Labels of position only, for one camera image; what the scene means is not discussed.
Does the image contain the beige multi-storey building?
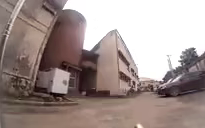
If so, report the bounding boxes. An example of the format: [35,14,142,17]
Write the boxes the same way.
[78,29,140,97]

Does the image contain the red-brown round tower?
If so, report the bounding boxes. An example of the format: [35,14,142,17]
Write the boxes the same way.
[38,8,88,94]

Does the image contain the distant building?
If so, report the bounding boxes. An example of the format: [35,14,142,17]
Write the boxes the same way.
[138,76,162,93]

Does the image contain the brown dirt road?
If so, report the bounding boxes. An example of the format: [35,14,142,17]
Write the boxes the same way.
[0,89,205,128]

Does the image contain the white box cabinet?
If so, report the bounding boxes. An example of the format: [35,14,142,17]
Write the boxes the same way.
[35,67,71,96]

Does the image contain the mast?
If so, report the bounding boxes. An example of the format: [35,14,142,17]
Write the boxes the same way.
[166,54,174,72]

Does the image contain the raised concrete slab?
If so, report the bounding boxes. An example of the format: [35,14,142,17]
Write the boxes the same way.
[1,91,80,107]

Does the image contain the grey concrete building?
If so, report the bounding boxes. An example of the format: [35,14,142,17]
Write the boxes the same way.
[0,0,69,98]

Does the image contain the tree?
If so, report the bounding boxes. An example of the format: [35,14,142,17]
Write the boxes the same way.
[162,47,200,83]

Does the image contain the dark car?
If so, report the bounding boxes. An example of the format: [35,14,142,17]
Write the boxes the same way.
[157,70,205,98]

